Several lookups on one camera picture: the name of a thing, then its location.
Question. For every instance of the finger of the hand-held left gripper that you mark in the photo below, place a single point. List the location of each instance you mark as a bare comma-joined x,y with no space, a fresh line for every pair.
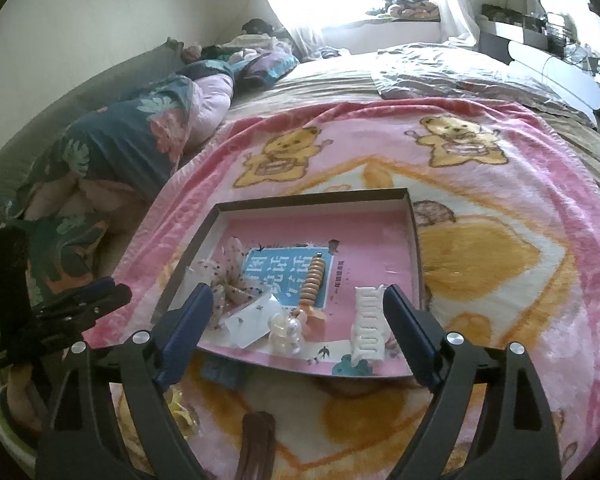
112,299
99,286

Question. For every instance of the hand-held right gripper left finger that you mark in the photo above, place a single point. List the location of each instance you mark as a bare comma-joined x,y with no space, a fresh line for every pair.
190,320

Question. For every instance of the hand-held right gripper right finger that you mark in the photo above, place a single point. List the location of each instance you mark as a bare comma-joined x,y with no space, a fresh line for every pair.
410,330

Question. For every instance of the white hair claw clip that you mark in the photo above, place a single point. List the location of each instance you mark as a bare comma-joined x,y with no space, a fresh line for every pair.
367,325

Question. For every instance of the dotted fabric bow clip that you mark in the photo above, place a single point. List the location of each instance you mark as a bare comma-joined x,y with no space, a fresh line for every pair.
237,285
202,272

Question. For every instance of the white paper slip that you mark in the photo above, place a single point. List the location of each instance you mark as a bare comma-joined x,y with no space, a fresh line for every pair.
250,324

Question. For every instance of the white bear hair clip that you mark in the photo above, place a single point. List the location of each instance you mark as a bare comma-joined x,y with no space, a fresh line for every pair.
287,331

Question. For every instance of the shallow cardboard box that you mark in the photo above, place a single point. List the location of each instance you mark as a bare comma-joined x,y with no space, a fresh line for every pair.
370,240

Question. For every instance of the blue packet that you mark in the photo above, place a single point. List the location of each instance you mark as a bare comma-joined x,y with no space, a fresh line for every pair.
220,375

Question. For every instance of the brown hair claw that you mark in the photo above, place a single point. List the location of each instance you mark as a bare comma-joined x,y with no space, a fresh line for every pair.
257,440

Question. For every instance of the pale green basin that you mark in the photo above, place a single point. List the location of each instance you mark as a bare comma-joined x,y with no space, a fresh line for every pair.
5,427

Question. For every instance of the dark floral quilt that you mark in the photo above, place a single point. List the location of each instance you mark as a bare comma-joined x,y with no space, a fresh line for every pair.
115,135

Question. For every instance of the grey-green padded headboard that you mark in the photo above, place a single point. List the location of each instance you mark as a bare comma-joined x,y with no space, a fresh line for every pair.
40,125

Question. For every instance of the pink bear print blanket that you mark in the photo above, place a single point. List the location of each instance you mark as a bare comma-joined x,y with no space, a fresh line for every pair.
505,185

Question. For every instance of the bed with beige sheet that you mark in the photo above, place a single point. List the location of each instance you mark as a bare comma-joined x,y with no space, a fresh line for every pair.
340,80

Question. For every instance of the purple pillow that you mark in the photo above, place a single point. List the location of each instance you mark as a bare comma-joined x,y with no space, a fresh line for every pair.
270,67

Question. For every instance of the pile of clothes by headboard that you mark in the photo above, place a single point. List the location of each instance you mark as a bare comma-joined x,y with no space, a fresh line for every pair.
250,35

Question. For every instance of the black and white desk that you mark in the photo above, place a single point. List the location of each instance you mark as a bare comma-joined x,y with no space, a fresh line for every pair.
520,27

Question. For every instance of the pile of clothes on windowsill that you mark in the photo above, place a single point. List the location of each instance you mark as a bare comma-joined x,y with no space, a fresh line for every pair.
405,7

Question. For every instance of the white sheer curtain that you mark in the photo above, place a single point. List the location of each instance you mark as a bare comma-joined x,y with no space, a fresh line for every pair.
300,5

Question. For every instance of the white rounded bed frame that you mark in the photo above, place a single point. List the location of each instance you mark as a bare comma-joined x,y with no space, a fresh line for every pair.
555,67

